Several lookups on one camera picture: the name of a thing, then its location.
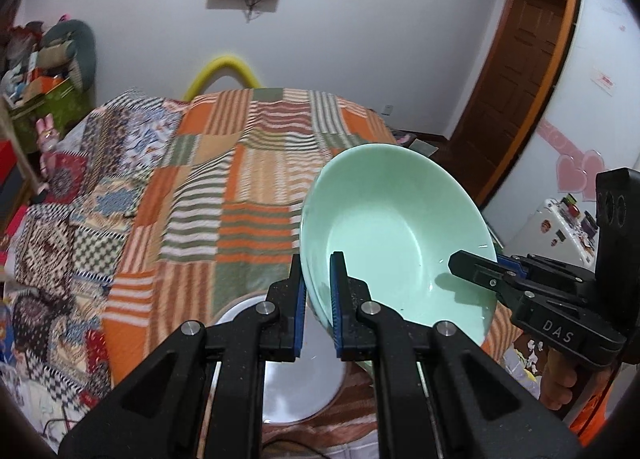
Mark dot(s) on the person's right hand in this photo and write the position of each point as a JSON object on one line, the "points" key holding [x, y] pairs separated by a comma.
{"points": [[557, 379]]}

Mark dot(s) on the green box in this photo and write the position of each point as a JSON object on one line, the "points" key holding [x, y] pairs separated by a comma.
{"points": [[60, 109]]}

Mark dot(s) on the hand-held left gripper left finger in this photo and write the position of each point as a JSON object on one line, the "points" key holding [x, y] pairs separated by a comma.
{"points": [[300, 309]]}

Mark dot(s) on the red and white sticker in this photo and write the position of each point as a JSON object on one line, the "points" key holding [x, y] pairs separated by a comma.
{"points": [[605, 83]]}

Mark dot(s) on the pink bunny toy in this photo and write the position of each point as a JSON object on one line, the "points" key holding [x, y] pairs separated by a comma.
{"points": [[49, 139]]}

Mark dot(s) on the pink heart stickers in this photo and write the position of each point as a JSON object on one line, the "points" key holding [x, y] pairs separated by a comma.
{"points": [[572, 174]]}

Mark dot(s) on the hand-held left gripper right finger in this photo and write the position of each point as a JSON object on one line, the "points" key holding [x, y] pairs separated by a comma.
{"points": [[336, 309]]}

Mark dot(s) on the orange striped blanket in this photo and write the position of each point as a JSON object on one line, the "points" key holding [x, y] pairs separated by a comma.
{"points": [[210, 219]]}

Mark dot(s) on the large mint green bowl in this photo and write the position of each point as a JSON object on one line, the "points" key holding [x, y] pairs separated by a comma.
{"points": [[390, 219]]}

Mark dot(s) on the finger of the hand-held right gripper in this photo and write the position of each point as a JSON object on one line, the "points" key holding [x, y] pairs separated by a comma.
{"points": [[550, 271], [475, 269]]}

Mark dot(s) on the yellow foam hoop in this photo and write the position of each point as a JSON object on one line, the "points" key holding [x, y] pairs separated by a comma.
{"points": [[225, 60]]}

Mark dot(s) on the white wall outlet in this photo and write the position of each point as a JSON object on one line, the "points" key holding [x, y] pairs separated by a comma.
{"points": [[388, 110]]}

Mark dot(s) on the dark green cushion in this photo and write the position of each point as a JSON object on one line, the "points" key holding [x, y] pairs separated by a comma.
{"points": [[82, 49]]}

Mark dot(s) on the red box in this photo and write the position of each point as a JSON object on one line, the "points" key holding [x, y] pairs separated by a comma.
{"points": [[7, 164]]}

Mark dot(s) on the brown wooden door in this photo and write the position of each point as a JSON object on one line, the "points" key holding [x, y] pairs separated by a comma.
{"points": [[520, 89]]}

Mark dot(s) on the white plate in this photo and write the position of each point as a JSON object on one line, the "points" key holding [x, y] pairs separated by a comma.
{"points": [[300, 389]]}

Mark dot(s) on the patchwork quilt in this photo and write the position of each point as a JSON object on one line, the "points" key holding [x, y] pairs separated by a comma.
{"points": [[75, 239]]}

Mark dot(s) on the white mini fridge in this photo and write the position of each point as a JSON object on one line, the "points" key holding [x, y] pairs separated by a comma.
{"points": [[540, 234]]}

